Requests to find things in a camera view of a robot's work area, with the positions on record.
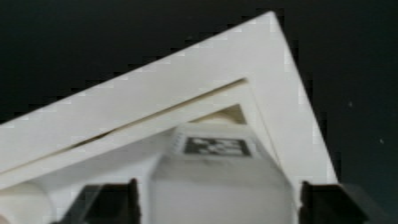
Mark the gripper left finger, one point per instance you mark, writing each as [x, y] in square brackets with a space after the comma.
[105, 205]

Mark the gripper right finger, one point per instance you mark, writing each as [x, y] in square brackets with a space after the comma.
[336, 204]

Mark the white table leg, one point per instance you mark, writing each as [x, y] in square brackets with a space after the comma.
[217, 184]

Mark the white square table top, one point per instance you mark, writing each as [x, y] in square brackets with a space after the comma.
[38, 199]

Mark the white U-shaped fence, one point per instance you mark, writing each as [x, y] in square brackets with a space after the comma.
[231, 70]

